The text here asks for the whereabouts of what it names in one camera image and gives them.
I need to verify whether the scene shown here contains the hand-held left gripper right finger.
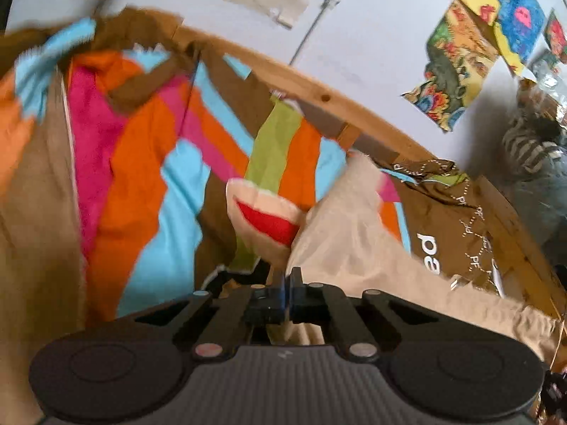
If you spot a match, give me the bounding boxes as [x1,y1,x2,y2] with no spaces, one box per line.
[286,267,444,361]

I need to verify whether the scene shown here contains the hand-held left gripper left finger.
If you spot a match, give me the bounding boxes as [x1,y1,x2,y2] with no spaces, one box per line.
[117,269,287,361]

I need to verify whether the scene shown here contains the beige hooded jacket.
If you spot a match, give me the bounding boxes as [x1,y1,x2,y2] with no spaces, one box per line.
[221,151,567,366]

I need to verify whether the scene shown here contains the brown printed blanket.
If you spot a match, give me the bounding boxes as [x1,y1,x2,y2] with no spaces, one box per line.
[380,158,506,298]

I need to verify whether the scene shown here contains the colourful striped blanket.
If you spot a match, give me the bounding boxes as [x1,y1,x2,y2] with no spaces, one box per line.
[0,6,410,425]

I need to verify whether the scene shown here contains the landscape painting poster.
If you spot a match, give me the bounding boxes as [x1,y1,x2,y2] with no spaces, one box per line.
[401,0,502,134]

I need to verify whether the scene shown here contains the yellow and blue poster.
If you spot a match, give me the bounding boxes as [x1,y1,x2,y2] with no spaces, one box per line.
[435,0,549,77]

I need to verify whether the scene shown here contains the red and green poster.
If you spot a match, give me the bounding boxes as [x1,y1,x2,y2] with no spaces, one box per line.
[544,9,567,65]

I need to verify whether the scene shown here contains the wooden bed frame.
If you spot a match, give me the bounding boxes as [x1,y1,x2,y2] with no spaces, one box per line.
[175,22,567,322]

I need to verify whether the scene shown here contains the white wall pipe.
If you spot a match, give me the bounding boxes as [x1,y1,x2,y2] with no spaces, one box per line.
[289,0,357,66]

